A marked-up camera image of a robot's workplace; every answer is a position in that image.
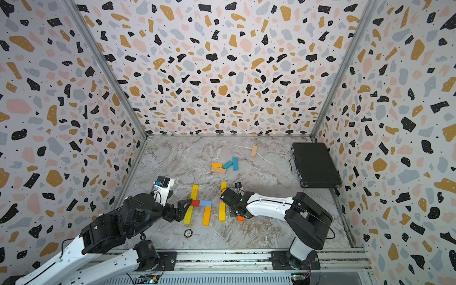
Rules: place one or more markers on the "lime yellow block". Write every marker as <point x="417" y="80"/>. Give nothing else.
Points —
<point x="188" y="215"/>

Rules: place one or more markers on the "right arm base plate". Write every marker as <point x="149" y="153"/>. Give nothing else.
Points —
<point x="283" y="260"/>

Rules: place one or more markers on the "tan wooden block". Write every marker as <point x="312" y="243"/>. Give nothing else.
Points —
<point x="218" y="170"/>

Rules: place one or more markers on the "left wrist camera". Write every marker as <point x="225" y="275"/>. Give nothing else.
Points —
<point x="162" y="189"/>

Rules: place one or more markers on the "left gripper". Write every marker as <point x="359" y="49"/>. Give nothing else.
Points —
<point x="173" y="215"/>

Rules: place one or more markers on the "teal block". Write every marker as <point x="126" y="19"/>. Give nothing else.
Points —
<point x="235" y="164"/>
<point x="227" y="164"/>

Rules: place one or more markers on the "black briefcase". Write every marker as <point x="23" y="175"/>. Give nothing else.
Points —
<point x="314" y="166"/>

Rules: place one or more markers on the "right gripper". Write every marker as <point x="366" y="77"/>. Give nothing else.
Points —
<point x="232" y="213"/>

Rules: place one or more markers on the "aluminium front rail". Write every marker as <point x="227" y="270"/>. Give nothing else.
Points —
<point x="199" y="261"/>

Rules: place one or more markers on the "tan block upper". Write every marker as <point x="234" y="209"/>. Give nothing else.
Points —
<point x="254" y="151"/>

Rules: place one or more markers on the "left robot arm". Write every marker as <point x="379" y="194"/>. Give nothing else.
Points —
<point x="108" y="231"/>

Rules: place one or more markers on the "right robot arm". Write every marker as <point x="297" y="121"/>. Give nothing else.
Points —
<point x="308" y="220"/>

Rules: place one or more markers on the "teal block tilted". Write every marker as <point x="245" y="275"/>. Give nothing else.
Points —
<point x="227" y="164"/>

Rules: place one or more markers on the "circuit board with leds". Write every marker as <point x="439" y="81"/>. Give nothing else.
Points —
<point x="147" y="280"/>

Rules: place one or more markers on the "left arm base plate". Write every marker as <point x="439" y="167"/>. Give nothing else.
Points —
<point x="166" y="261"/>

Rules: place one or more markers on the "light blue block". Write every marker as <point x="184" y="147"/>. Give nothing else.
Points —
<point x="205" y="203"/>

